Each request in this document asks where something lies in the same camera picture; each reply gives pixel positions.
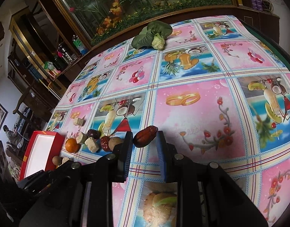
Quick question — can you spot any red cardboard box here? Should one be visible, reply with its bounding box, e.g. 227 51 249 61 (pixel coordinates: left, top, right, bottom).
19 131 65 182

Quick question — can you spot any small orange tangerine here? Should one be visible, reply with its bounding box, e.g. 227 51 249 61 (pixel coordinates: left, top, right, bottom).
65 138 81 153

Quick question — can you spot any printed fruit tablecloth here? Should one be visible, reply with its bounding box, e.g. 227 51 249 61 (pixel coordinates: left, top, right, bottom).
49 15 290 227

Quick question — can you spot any dark wooden cabinet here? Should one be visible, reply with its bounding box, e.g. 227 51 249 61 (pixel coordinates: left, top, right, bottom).
8 0 93 100

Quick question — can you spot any black thermos flask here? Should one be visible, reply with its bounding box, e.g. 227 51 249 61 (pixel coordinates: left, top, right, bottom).
58 43 73 63

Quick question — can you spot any green label plastic bottle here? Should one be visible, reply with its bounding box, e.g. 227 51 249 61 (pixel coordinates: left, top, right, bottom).
73 35 87 55

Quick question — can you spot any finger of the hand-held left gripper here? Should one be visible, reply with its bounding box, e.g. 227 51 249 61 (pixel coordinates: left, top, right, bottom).
17 169 56 192

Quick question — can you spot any green bok choy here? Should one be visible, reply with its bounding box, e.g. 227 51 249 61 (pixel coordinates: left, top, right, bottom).
131 21 173 51

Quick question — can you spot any glass panel with artificial flowers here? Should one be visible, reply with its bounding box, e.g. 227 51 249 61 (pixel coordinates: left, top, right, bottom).
44 0 238 45

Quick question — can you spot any dark red dried date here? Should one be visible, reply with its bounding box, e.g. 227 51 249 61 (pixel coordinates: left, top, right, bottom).
87 129 101 139
100 136 112 152
133 126 158 147

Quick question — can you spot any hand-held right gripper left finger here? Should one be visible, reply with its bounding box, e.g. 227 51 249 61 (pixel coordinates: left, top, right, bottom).
19 131 133 227

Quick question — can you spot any wooden armchair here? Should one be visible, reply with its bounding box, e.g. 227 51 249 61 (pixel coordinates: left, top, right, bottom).
12 80 55 123

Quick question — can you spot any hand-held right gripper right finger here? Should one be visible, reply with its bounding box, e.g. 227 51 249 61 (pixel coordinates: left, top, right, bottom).
156 131 270 227

